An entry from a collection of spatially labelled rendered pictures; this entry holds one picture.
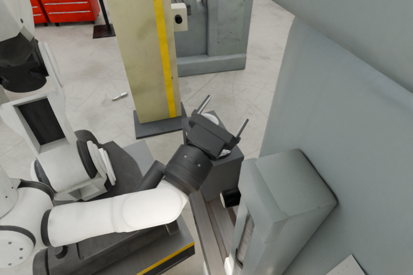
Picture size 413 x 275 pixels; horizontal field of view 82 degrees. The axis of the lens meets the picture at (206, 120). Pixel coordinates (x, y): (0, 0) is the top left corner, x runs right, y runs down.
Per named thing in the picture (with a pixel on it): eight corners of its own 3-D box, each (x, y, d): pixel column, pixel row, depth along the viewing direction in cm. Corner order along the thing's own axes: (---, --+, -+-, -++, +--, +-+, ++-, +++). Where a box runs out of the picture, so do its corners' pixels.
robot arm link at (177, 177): (207, 180, 48) (174, 233, 44) (199, 183, 58) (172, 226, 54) (160, 149, 48) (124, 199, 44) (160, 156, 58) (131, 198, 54)
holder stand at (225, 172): (206, 202, 78) (206, 166, 64) (184, 153, 93) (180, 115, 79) (238, 189, 82) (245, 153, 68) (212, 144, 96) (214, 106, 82)
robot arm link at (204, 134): (242, 137, 51) (213, 185, 47) (233, 147, 60) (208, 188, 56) (193, 106, 53) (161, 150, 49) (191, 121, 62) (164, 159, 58)
